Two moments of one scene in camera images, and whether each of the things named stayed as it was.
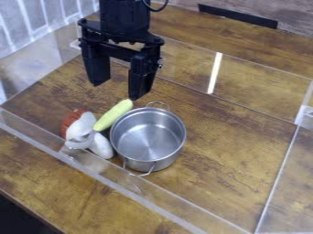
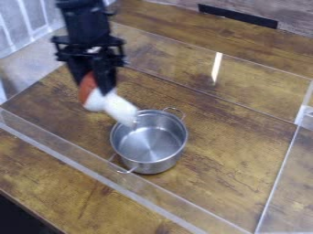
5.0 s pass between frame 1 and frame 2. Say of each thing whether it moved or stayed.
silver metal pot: stayed
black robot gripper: moved
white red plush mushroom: moved
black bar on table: stayed
